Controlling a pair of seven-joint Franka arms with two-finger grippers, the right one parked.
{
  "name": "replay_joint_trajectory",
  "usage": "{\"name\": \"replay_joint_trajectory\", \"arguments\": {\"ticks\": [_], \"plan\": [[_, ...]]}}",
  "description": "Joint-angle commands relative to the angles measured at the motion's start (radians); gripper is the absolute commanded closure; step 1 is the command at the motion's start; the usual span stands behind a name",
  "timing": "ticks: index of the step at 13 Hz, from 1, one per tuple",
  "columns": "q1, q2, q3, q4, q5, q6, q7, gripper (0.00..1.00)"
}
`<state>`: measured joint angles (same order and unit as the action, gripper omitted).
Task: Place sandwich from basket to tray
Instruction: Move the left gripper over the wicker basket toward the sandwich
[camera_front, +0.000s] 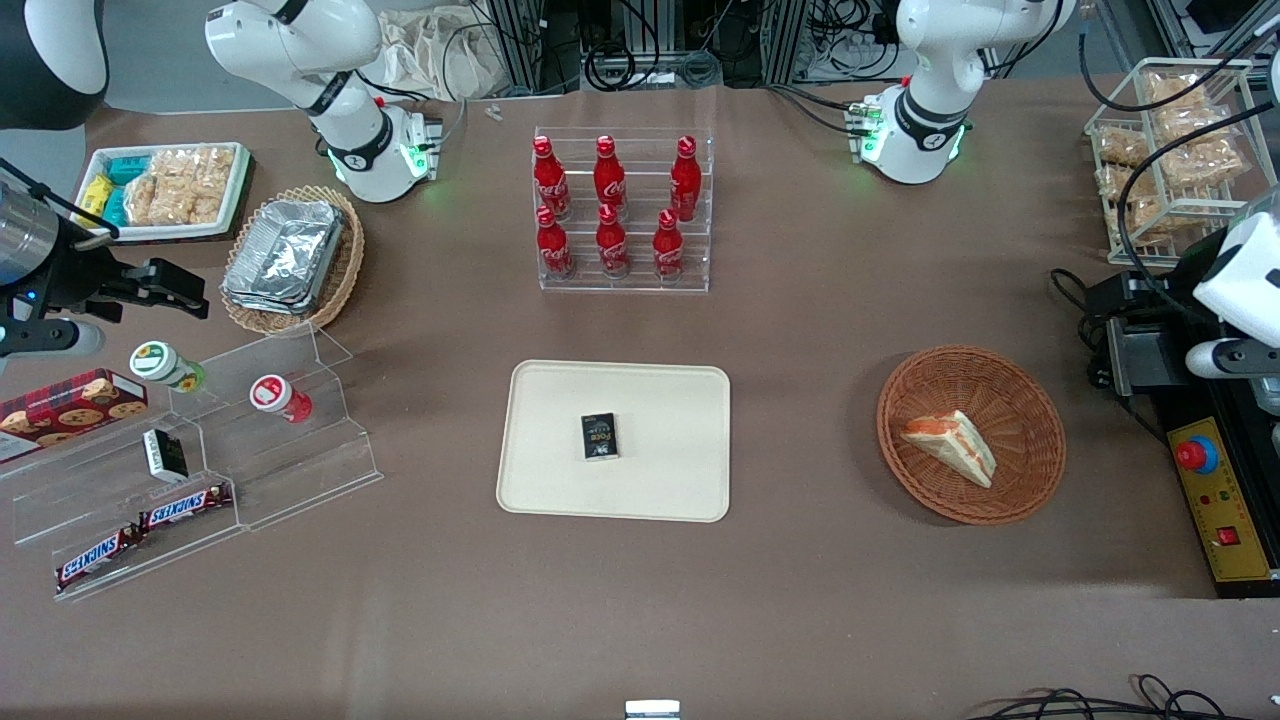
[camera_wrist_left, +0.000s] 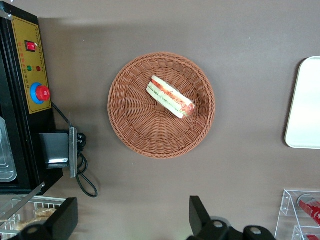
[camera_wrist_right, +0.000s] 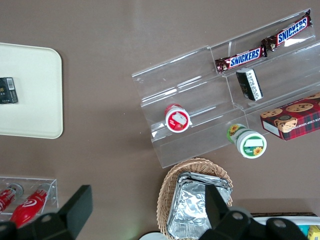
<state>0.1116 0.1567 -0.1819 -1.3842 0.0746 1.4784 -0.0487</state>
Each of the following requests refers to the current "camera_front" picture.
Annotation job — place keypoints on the clear acrylic stepped display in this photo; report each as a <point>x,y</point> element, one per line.
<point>290,470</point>

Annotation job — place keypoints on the brown wicker basket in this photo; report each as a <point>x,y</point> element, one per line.
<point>960,500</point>

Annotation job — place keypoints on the Snickers chocolate bar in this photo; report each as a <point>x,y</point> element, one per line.
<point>185,507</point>
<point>95,558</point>

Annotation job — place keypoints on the triangular sandwich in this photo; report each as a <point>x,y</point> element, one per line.
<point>955,448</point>

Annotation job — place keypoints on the red cola bottle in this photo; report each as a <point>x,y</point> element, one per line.
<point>612,245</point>
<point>550,180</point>
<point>609,180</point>
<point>686,180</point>
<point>668,250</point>
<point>553,250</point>

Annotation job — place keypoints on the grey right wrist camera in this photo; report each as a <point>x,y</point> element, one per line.
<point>50,338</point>

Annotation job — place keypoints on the beige plastic tray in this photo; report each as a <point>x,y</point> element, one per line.
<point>660,480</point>

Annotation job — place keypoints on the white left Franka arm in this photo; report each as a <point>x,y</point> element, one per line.
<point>930,110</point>

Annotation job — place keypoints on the yellow snack packet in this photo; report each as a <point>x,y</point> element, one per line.
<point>97,193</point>

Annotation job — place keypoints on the light wicker basket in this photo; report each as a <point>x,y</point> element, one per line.
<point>340,270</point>

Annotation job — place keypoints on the white cloth bag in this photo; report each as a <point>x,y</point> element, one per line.
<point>440,55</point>

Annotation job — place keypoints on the black countertop appliance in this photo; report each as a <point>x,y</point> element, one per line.
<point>1145,355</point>

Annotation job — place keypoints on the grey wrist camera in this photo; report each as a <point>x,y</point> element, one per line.
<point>1225,358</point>
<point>50,338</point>

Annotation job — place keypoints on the white rectangular snack tray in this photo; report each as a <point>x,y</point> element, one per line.
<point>160,232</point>

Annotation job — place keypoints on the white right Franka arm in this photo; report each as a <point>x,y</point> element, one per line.
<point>350,120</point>

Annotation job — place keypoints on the teal snack packet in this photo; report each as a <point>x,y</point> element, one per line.
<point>128,168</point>
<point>114,207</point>

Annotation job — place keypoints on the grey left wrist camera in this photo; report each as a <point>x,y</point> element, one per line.
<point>1225,358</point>

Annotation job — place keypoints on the red lidded drink cup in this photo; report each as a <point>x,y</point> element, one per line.
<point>275,395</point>

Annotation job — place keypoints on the small black white box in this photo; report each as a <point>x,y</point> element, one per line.
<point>165,455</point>

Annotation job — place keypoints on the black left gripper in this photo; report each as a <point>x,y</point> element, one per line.
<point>1139,352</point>

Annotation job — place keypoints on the red emergency stop button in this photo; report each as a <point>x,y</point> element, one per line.
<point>1196,455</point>

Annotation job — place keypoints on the aluminium foil container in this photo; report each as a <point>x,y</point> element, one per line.
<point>285,255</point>

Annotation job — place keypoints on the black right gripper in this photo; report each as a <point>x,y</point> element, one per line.
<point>80,277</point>

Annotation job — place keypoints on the clear acrylic bottle rack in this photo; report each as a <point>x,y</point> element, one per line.
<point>640,285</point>

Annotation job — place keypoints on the green lidded drink cup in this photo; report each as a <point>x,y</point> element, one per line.
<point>160,363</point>

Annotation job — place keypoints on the red cookie box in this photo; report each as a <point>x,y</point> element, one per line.
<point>70,410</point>

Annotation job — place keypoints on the bagged rice cracker pack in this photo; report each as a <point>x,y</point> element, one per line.
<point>1125,183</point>
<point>1140,222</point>
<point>1175,90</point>
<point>1205,165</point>
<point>1122,147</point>
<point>1195,125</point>

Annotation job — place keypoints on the small black snack box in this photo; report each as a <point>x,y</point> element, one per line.
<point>599,437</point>

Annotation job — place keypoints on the yellow control panel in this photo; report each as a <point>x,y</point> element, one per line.
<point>1225,500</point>

